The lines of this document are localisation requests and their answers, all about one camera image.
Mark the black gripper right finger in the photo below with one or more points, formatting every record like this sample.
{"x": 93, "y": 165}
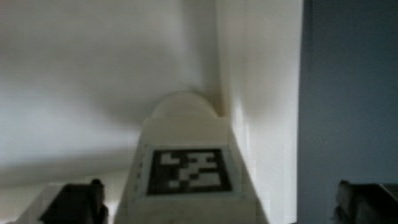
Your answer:
{"x": 367, "y": 203}

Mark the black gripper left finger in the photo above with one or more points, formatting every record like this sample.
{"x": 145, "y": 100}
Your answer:
{"x": 77, "y": 207}

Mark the white table leg with tag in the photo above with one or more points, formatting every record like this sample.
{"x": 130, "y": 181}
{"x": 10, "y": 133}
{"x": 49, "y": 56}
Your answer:
{"x": 189, "y": 186}

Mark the white square tabletop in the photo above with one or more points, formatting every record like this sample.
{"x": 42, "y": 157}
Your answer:
{"x": 99, "y": 55}

